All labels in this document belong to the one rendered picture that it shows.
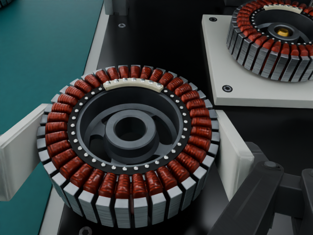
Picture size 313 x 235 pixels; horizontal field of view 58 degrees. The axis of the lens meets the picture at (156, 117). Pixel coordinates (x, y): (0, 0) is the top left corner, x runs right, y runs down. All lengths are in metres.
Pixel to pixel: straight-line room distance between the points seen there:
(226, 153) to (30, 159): 0.11
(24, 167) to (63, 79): 0.19
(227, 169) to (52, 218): 0.15
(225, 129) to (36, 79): 0.24
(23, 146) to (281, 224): 0.18
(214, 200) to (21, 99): 0.22
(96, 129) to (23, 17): 0.30
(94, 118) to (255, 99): 0.16
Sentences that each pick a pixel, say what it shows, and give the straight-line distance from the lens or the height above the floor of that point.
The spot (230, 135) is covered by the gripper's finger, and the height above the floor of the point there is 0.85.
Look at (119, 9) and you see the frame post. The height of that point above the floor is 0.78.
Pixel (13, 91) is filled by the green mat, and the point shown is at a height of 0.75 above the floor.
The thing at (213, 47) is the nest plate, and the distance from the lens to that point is 0.33.
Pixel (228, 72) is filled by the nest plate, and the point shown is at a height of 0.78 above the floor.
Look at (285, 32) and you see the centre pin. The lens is 0.34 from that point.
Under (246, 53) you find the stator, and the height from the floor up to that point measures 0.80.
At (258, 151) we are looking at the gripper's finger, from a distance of 0.16.
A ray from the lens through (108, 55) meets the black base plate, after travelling 0.34.
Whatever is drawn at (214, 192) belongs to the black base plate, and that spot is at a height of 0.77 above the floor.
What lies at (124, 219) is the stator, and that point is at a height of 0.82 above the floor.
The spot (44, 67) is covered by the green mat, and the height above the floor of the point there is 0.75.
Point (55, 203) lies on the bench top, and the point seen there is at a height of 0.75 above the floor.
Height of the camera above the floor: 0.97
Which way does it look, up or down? 50 degrees down
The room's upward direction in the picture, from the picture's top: 3 degrees clockwise
